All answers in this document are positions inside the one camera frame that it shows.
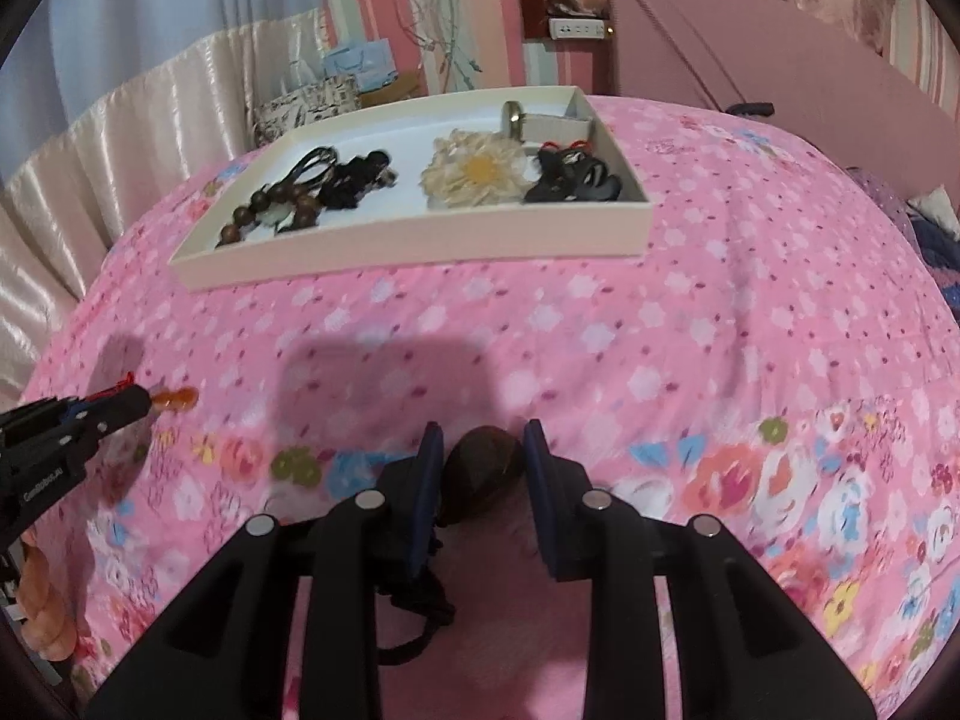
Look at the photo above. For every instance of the white sheer curtain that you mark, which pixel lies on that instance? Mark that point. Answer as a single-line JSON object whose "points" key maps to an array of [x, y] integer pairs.
{"points": [[150, 0]]}

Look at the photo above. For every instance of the blue paper bag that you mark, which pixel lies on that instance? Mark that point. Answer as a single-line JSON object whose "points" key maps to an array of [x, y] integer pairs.
{"points": [[360, 60]]}

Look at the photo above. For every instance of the white tray box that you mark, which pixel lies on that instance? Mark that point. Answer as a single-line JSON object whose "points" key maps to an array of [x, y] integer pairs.
{"points": [[405, 165]]}

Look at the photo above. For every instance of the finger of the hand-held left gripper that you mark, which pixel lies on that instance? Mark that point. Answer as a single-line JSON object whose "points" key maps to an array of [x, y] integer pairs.
{"points": [[109, 409]]}

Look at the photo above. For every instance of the cream satin curtain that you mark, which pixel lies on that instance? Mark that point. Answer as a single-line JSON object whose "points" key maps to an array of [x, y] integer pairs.
{"points": [[150, 142]]}

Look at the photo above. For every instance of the pink headboard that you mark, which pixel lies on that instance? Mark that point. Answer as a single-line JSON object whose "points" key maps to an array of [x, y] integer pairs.
{"points": [[750, 52]]}

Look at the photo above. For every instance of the person's left hand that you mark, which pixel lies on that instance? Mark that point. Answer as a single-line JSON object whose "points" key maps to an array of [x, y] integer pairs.
{"points": [[49, 615]]}

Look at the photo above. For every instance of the straw flower brooch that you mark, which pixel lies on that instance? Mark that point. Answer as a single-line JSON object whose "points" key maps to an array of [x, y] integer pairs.
{"points": [[480, 169]]}

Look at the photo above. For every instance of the white power strip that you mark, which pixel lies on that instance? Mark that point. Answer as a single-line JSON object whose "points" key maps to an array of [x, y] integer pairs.
{"points": [[577, 28]]}

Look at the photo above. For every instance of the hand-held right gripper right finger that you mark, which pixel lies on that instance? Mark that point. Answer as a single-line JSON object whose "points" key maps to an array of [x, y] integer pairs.
{"points": [[541, 487]]}

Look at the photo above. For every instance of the dark patterned cloth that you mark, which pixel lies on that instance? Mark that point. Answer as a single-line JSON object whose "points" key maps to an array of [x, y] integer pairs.
{"points": [[930, 247]]}

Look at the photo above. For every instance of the pink floral bedsheet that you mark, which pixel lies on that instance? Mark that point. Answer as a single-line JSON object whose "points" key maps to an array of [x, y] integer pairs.
{"points": [[675, 315]]}

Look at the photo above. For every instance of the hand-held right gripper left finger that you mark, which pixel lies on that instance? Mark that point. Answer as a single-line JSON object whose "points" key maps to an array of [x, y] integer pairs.
{"points": [[427, 480]]}

